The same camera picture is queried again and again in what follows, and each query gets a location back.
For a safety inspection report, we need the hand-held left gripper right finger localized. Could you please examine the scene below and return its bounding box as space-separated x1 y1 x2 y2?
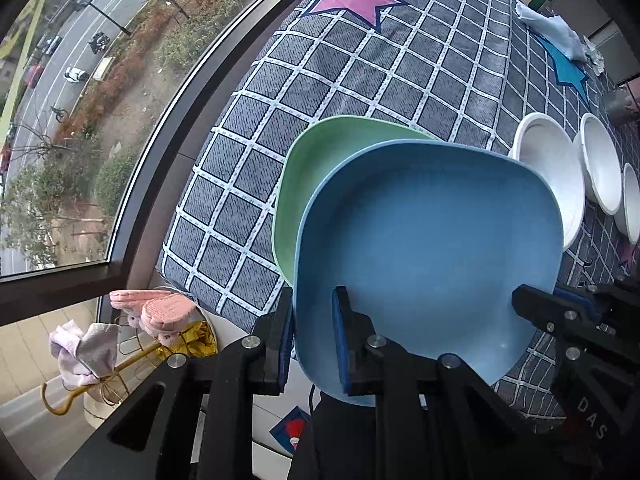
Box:
331 286 551 480

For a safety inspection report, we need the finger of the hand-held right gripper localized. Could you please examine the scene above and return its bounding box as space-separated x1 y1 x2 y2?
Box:
554 282 640 328
512 284 616 356

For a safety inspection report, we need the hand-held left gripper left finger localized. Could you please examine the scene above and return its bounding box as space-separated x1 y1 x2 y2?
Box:
55 287 296 480

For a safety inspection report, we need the white bowl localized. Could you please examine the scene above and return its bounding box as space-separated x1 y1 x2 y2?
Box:
614 162 640 246
509 112 585 252
572 112 623 217

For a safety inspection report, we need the blue plate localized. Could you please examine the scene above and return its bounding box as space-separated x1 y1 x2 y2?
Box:
292 140 565 408

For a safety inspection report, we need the green plate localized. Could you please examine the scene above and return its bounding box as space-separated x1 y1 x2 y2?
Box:
271 115 441 286

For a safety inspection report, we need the blue and red card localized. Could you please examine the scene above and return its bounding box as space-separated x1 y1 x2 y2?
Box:
269 406 312 456

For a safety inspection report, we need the basket with hangers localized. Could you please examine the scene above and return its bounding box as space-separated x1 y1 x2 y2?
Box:
40 317 219 417

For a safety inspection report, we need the pink plush slipper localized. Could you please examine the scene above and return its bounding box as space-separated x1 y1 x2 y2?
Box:
140 294 198 346
109 288 176 312

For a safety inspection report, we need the white and lilac cloth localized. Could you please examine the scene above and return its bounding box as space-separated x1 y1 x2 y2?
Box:
48 322 121 391

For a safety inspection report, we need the crumpled white tissue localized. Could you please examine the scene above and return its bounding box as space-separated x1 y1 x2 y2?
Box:
582 35 607 77

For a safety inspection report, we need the light blue cloth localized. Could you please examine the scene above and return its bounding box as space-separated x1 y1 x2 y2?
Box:
515 1 591 63

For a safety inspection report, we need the grey checkered star tablecloth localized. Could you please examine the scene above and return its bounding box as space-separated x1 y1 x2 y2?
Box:
157 0 640 433

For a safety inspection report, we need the dark window frame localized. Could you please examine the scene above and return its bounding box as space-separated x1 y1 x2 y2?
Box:
0 0 351 328

